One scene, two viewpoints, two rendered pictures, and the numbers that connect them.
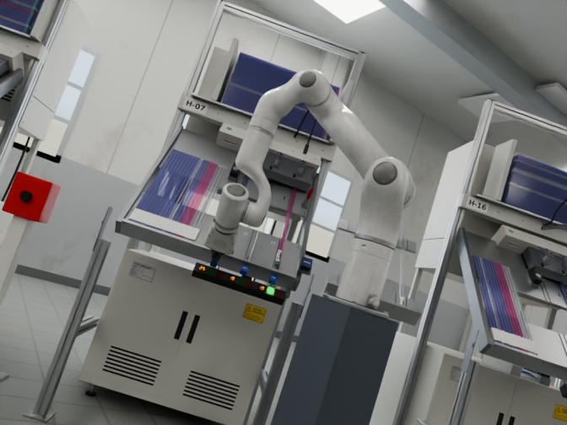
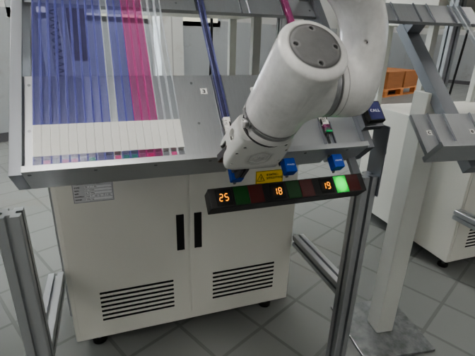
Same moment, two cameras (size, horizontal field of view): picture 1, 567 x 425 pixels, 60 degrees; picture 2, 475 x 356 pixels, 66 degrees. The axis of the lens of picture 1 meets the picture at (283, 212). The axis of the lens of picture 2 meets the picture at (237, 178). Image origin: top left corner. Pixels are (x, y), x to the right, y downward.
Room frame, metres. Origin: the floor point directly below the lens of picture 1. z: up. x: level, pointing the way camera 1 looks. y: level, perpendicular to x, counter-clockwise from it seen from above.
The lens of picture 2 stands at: (1.14, 0.35, 0.94)
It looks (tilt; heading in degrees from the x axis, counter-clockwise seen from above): 21 degrees down; 344
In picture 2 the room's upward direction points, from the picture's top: 2 degrees clockwise
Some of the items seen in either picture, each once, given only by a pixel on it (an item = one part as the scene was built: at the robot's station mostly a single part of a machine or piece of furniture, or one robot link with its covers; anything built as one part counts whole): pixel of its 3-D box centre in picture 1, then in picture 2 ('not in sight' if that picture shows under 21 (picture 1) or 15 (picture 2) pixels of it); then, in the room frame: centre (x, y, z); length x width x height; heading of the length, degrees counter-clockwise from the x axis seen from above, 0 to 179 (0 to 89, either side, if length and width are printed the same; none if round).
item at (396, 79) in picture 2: not in sight; (383, 80); (7.25, -4.17, 0.21); 1.23 x 0.90 x 0.43; 120
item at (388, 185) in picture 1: (384, 201); not in sight; (1.34, -0.26, 1.00); 0.19 x 0.12 x 0.24; 155
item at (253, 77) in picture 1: (280, 99); not in sight; (2.30, 0.19, 1.52); 0.51 x 0.13 x 0.27; 94
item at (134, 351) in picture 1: (187, 333); (172, 208); (2.41, 0.25, 0.31); 0.70 x 0.65 x 0.62; 94
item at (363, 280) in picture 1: (364, 276); not in sight; (1.37, -0.27, 0.79); 0.19 x 0.19 x 0.18
